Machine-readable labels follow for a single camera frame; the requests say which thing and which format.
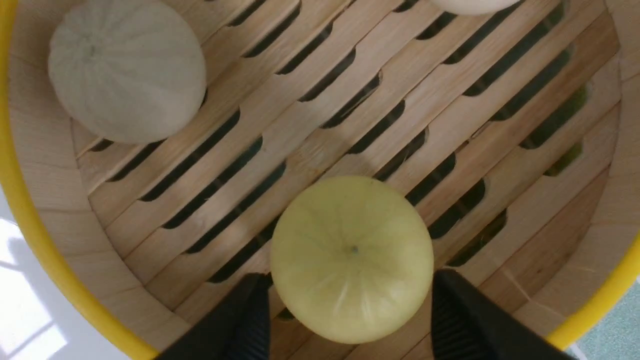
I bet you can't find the white steamed bun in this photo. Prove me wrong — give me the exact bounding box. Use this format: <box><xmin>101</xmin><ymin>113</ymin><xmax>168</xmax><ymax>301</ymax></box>
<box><xmin>47</xmin><ymin>0</ymin><xmax>207</xmax><ymax>145</ymax></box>
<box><xmin>430</xmin><ymin>0</ymin><xmax>519</xmax><ymax>16</ymax></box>

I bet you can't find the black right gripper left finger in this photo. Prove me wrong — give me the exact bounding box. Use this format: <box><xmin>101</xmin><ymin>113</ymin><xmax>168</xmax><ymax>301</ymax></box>
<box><xmin>156</xmin><ymin>273</ymin><xmax>272</xmax><ymax>360</ymax></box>

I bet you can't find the white steamed bun back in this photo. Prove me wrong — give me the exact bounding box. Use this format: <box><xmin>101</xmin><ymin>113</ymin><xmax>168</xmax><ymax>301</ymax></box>
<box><xmin>430</xmin><ymin>0</ymin><xmax>519</xmax><ymax>16</ymax></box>

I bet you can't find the white steamed bun front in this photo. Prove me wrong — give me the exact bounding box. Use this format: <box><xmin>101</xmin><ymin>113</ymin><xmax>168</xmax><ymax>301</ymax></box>
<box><xmin>47</xmin><ymin>0</ymin><xmax>207</xmax><ymax>145</ymax></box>

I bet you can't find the white square plate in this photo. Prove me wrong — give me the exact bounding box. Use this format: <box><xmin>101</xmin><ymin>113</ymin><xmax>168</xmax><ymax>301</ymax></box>
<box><xmin>0</xmin><ymin>195</ymin><xmax>127</xmax><ymax>360</ymax></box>

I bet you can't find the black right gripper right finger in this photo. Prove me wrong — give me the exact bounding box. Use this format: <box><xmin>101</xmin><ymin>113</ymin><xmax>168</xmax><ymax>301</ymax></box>
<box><xmin>430</xmin><ymin>269</ymin><xmax>571</xmax><ymax>360</ymax></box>

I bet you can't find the yellow bamboo steamer basket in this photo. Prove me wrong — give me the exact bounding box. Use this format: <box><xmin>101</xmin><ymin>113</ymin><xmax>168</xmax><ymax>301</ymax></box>
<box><xmin>1</xmin><ymin>0</ymin><xmax>639</xmax><ymax>360</ymax></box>

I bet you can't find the yellow steamed bun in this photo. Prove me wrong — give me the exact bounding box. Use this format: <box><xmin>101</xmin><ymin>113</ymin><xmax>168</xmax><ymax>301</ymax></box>
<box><xmin>270</xmin><ymin>175</ymin><xmax>434</xmax><ymax>345</ymax></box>

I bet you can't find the green checkered tablecloth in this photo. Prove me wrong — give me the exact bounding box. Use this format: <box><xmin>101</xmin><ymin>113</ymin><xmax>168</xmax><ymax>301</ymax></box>
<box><xmin>566</xmin><ymin>278</ymin><xmax>640</xmax><ymax>360</ymax></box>

